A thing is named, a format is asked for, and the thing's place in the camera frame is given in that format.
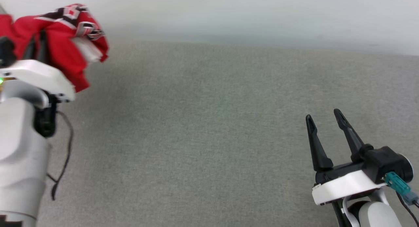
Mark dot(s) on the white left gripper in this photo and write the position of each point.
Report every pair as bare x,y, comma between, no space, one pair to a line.
42,77

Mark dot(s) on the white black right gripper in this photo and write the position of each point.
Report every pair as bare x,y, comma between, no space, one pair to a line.
343,186

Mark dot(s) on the red white jersey garment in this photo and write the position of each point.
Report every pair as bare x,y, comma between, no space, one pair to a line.
62,47

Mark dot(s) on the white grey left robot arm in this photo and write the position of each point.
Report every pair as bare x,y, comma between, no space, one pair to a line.
19,155

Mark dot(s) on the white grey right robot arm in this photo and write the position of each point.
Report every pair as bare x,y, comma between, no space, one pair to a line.
376,215

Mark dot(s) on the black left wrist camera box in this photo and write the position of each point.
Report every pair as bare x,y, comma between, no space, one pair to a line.
6,52

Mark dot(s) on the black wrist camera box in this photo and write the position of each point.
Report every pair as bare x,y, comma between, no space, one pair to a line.
383,161
6,52

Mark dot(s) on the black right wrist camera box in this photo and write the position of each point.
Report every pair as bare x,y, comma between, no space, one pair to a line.
383,161

